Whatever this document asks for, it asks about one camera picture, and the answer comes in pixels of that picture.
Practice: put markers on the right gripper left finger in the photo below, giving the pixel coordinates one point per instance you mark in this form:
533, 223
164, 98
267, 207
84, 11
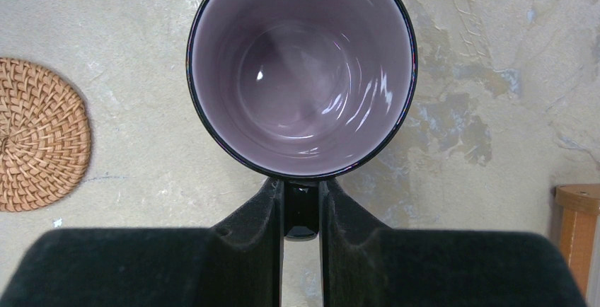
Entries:
237, 262

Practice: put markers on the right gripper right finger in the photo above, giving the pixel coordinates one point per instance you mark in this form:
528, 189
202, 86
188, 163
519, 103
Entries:
367, 263

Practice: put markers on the wooden tiered shelf rack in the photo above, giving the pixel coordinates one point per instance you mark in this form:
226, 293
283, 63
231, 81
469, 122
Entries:
579, 234

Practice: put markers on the pink purple mug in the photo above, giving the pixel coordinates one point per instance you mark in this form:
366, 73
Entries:
302, 90

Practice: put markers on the woven rattan coaster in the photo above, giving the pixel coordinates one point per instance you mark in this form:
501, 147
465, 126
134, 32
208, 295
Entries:
45, 136

